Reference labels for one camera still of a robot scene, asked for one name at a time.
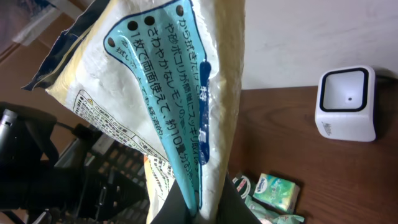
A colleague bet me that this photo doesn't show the grey plastic shopping basket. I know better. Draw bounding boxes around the grey plastic shopping basket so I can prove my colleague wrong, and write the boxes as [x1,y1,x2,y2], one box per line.
[27,124,149,223]

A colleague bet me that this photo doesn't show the dark green round-label pack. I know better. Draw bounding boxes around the dark green round-label pack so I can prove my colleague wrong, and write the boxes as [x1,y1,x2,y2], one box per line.
[233,175,255,200]

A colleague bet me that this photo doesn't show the white barcode scanner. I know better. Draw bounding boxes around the white barcode scanner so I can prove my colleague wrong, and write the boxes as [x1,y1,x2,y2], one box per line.
[315,65,376,142]

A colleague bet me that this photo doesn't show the teal white tissue pack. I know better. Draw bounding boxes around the teal white tissue pack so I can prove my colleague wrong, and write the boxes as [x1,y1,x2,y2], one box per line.
[253,174,300,214]

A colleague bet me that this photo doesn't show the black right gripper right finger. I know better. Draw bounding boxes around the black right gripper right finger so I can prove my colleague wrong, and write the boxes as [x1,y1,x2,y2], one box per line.
[217,175,261,224]

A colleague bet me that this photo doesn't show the mint green wipes pack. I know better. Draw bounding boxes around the mint green wipes pack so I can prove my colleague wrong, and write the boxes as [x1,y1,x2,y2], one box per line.
[244,195,305,224]

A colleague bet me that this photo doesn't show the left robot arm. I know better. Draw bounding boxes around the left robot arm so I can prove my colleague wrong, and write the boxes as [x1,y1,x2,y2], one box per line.
[1,102,147,223]

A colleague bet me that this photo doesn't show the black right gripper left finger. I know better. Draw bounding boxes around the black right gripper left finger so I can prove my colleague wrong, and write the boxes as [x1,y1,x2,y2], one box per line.
[151,182,192,224]

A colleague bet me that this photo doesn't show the large beige snack bag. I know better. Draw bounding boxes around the large beige snack bag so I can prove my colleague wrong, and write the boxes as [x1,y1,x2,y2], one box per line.
[25,0,245,223]

